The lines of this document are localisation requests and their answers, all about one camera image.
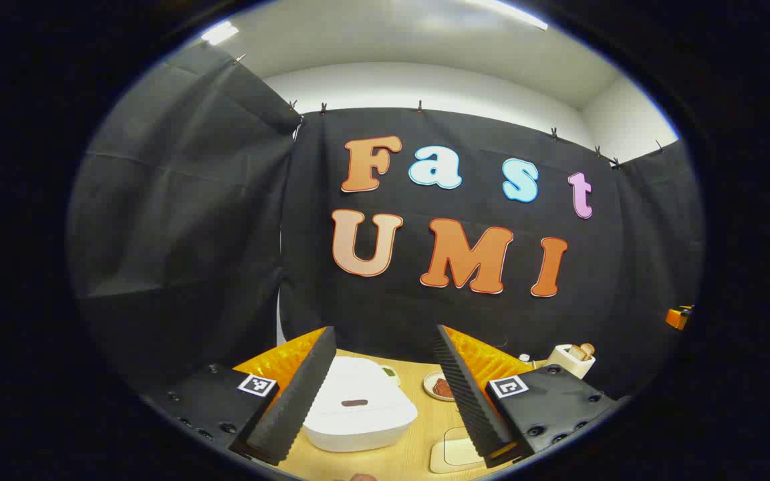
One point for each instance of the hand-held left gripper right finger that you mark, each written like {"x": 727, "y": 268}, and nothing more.
{"x": 465, "y": 394}

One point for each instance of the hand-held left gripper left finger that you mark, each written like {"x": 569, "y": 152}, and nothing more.
{"x": 298, "y": 401}

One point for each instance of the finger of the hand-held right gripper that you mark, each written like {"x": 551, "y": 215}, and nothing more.
{"x": 678, "y": 318}

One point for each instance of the white rice cooker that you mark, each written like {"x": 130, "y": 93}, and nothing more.
{"x": 358, "y": 427}

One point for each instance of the brown steak piece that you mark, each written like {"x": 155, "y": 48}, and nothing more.
{"x": 443, "y": 389}

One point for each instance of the white round plate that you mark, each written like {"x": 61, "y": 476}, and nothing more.
{"x": 429, "y": 384}

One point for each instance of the white bottle green cap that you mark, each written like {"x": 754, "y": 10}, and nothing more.
{"x": 525, "y": 359}

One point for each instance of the white divided condiment dish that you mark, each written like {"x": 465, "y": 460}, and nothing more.
{"x": 390, "y": 375}

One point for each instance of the toast bread slice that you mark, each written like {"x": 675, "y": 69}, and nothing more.
{"x": 577, "y": 353}
{"x": 587, "y": 349}

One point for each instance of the white toaster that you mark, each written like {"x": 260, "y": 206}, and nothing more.
{"x": 567, "y": 365}

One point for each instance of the black backdrop cloth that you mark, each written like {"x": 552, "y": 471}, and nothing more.
{"x": 224, "y": 200}

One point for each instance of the ceiling light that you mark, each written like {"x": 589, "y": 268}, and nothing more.
{"x": 219, "y": 33}

